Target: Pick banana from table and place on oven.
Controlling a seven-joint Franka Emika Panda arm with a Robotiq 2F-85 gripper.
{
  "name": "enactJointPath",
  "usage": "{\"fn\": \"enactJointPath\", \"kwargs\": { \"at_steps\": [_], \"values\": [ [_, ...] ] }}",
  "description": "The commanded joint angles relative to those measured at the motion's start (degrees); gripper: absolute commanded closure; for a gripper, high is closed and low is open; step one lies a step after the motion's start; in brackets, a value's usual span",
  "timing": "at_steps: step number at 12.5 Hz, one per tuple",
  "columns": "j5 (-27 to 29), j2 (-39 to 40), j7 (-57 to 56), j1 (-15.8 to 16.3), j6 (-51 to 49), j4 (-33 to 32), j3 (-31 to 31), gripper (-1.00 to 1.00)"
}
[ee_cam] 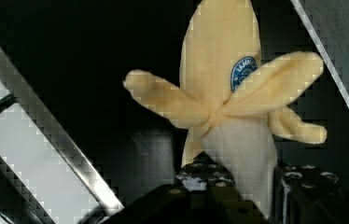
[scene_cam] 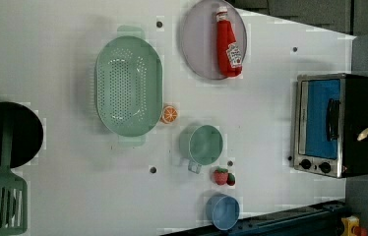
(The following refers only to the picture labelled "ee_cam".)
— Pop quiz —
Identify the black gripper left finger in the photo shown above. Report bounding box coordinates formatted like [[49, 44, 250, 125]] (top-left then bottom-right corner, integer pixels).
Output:
[[102, 152, 269, 224]]

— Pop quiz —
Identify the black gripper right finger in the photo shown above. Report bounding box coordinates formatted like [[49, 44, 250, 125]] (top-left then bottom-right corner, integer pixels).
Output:
[[272, 162, 349, 224]]

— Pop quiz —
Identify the yellow plush banana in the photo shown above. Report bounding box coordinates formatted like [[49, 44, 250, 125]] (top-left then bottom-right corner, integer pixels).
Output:
[[124, 0, 328, 217]]

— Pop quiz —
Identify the silver black toaster oven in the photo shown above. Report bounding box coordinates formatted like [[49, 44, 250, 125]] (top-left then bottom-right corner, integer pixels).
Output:
[[0, 0, 349, 207]]

